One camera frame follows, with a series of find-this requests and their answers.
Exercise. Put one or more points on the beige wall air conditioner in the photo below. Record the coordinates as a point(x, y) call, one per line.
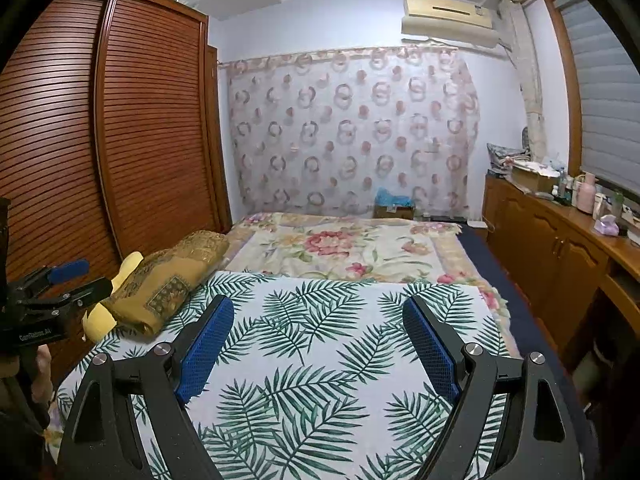
point(445, 22)

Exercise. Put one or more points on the small brown box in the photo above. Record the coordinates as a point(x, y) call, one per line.
point(395, 212)

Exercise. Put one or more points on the wooden louvered wardrobe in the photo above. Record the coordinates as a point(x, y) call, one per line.
point(150, 135)

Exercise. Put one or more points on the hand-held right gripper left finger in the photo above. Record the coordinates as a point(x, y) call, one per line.
point(205, 350)

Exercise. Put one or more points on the yellow plush toy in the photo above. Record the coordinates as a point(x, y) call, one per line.
point(100, 325)

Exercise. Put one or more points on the wooden side cabinet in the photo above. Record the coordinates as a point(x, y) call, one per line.
point(540, 240)

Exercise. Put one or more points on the pink bottle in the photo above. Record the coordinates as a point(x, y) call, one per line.
point(586, 195)

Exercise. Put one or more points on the person's left hand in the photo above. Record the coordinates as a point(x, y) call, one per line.
point(42, 365)

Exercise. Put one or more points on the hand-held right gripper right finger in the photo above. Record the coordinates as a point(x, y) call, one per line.
point(432, 350)

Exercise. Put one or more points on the grey window blind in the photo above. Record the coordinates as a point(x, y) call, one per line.
point(610, 110)

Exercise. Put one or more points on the stack of folded cloths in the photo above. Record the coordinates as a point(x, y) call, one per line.
point(505, 157)

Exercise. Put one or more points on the floral blanket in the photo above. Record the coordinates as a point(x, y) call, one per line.
point(340, 250)

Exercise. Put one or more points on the beige tied curtain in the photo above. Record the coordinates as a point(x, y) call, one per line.
point(530, 85)

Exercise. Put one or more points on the leaf print bed sheet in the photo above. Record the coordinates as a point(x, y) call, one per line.
point(310, 340)

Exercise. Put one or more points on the lavender tissue holder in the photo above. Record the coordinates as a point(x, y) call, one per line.
point(606, 225)

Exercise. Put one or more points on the circle print sheer curtain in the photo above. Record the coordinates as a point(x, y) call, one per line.
point(350, 135)

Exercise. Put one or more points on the blue cloth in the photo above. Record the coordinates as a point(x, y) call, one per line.
point(395, 197)

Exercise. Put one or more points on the brown patterned shirt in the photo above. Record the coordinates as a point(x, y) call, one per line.
point(165, 280)

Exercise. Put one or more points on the wooden window frame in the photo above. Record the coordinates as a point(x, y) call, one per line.
point(562, 85)

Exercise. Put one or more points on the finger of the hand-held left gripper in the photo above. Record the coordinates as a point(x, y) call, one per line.
point(70, 269)
point(90, 289)

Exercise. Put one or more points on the open cardboard box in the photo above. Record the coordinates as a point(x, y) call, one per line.
point(530, 180)

